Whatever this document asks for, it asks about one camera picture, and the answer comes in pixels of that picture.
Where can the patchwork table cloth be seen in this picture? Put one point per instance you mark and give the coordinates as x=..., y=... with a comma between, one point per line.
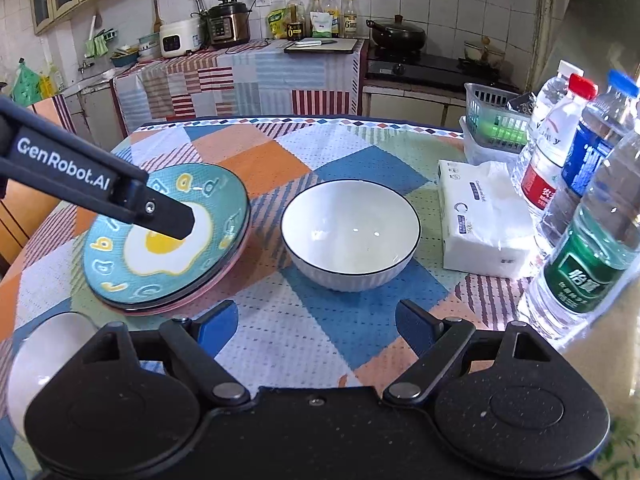
x=292, y=332

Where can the white rice cooker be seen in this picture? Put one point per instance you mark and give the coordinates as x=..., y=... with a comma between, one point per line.
x=182, y=37

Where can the black wok on stove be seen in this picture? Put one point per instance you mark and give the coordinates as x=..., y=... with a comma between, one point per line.
x=397, y=35

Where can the green label water bottle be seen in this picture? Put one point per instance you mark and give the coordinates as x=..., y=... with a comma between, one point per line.
x=599, y=245

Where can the patchwork counter cloth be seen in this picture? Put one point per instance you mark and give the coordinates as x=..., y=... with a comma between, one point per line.
x=260, y=78

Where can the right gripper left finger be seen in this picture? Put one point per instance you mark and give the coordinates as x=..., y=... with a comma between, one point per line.
x=193, y=346

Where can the teal fried egg plate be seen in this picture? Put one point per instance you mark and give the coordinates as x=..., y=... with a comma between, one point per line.
x=133, y=268

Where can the red label water bottle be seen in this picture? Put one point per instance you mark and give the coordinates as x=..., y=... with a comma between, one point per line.
x=553, y=140

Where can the black gas stove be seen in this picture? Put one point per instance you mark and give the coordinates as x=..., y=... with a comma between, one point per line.
x=434, y=71

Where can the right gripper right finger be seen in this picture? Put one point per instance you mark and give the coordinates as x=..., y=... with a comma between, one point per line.
x=437, y=342

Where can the white bowl dark rim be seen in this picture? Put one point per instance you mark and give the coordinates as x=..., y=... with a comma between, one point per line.
x=350, y=235

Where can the white tissue pack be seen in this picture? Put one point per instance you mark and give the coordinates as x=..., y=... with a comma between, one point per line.
x=486, y=225

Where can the blue label water bottle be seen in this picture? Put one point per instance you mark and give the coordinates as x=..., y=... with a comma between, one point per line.
x=604, y=122

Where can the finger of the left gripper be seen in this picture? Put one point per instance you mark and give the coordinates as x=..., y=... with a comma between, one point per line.
x=159, y=213

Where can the white ribbed bowl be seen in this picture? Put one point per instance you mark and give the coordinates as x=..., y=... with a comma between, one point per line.
x=40, y=356

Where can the plastic basket with items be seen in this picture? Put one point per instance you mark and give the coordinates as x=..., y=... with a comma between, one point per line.
x=492, y=132

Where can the clear cap water bottle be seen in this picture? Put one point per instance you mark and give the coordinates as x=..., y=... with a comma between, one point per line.
x=550, y=94

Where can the black cutting board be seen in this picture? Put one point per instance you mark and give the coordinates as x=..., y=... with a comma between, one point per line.
x=322, y=45

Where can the wooden chair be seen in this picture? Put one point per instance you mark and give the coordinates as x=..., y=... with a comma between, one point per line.
x=24, y=209

